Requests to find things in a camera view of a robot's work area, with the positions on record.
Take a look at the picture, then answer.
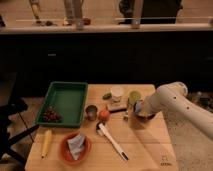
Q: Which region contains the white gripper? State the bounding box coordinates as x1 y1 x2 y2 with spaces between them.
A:
135 99 153 116

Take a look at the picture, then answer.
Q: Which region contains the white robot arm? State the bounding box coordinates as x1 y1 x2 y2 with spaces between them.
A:
133 82 213 140

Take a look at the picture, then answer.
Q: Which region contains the purple bowl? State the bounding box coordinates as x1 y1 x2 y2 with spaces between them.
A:
133 103 155 120

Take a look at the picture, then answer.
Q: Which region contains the orange bowl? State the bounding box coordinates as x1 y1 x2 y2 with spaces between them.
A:
58 132 92 166

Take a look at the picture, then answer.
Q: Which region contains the small pale toy piece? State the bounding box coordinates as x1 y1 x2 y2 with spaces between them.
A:
123 112 129 121

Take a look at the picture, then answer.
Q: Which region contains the white cup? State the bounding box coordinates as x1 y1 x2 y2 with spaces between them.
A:
110 86 124 102

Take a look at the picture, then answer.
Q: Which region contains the small green vegetable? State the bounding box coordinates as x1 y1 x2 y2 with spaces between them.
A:
102 93 112 100

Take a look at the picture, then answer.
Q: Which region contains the orange fruit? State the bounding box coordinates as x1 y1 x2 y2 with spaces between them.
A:
98 109 110 121

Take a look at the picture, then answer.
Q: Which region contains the small metal cup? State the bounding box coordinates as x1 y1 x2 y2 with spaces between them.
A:
85 105 98 121

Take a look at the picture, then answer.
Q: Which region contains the green plastic tray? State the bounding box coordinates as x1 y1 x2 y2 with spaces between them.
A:
35 81 88 128

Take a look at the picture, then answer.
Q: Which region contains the grey folded cloth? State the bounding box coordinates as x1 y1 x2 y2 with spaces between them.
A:
67 133 85 160

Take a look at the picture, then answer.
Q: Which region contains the dark grape bunch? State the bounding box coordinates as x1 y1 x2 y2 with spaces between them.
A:
42 106 62 123

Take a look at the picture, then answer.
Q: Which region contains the yellow corn cob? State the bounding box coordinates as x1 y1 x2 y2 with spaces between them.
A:
41 129 52 158

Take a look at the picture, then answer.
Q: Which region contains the black office chair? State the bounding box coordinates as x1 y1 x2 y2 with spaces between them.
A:
0 74 38 165

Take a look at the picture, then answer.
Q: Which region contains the wooden block with black handle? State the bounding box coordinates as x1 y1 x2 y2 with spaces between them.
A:
107 102 127 113

